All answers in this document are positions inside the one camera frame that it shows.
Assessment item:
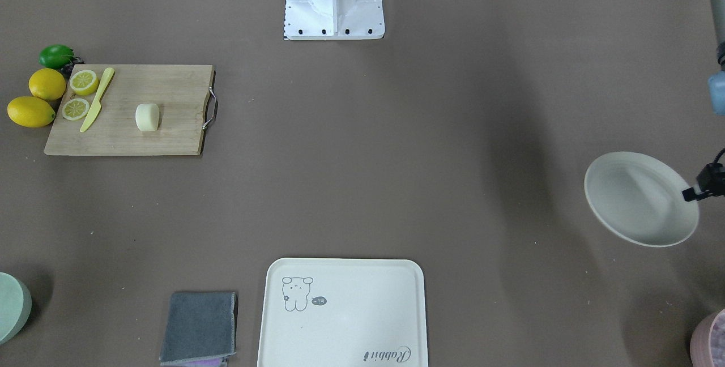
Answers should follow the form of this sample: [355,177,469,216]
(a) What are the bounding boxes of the white steamed bun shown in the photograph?
[135,103,160,132]

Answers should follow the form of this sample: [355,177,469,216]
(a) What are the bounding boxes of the lower whole lemon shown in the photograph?
[7,96,56,129]

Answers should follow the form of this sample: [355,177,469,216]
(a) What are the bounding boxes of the green lime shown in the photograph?
[38,44,75,70]

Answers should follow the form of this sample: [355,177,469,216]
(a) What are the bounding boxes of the dark grapes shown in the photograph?
[59,57,85,78]

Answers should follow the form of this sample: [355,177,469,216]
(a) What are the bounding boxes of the lower lemon half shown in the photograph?
[59,97,91,121]

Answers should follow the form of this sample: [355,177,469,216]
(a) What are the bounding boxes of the white round plate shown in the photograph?
[583,152,700,247]

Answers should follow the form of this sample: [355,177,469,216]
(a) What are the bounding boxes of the lemon half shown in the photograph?
[69,69,100,96]
[59,97,91,121]

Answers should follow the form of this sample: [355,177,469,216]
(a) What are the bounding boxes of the cream rabbit tray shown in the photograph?
[257,258,428,366]

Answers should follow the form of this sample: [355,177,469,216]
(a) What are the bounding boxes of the upper lemon half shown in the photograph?
[69,69,100,96]

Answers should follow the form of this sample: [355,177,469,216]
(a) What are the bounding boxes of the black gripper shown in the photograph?
[682,163,724,202]

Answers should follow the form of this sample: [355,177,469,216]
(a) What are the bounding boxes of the grey folded cloth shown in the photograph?
[160,291,237,362]

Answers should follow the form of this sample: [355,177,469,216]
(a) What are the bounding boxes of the wooden cutting board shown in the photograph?
[44,63,215,156]

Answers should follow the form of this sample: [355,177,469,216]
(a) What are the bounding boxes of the light green bowl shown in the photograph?
[1,272,32,344]

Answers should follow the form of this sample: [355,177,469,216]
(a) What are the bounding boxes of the yellow plastic knife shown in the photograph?
[79,67,116,133]

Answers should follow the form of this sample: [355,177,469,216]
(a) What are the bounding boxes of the upper whole lemon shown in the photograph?
[28,68,67,101]

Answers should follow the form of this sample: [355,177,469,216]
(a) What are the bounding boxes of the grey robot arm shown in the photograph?
[682,0,724,202]

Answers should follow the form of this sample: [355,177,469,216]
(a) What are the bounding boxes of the pink bowl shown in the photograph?
[689,309,724,366]

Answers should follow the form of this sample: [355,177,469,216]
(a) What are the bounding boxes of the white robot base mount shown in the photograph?
[283,0,385,40]

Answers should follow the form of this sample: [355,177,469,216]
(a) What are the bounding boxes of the whole lemon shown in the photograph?
[7,96,56,129]
[28,68,67,101]

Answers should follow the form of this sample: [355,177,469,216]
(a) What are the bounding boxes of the purple cloth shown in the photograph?
[160,356,229,367]

